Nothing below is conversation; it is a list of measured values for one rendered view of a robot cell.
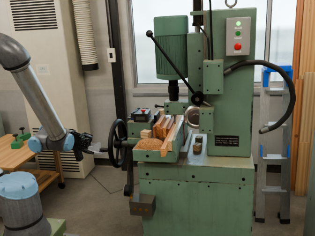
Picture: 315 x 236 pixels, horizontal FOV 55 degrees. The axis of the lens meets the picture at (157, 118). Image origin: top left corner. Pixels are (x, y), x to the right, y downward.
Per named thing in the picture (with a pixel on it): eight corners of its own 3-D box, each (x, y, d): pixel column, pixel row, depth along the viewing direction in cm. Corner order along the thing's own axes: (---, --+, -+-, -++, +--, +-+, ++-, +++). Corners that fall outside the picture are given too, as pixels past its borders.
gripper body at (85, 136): (88, 140, 166) (68, 132, 167) (85, 153, 169) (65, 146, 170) (94, 135, 173) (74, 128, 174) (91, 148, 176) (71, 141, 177)
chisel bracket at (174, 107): (166, 114, 172) (166, 99, 169) (191, 114, 169) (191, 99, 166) (164, 117, 165) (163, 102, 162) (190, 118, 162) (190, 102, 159)
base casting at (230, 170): (156, 145, 200) (155, 132, 197) (248, 148, 187) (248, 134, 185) (138, 179, 158) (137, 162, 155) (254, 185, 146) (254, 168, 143)
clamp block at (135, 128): (135, 129, 185) (133, 114, 182) (156, 129, 182) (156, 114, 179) (127, 137, 171) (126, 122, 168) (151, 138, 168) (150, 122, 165)
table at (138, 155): (145, 121, 207) (144, 113, 205) (190, 122, 200) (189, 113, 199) (114, 160, 151) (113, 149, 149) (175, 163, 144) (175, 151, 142)
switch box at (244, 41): (226, 54, 141) (226, 18, 136) (248, 53, 139) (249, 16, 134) (225, 55, 135) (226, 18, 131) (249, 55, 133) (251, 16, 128)
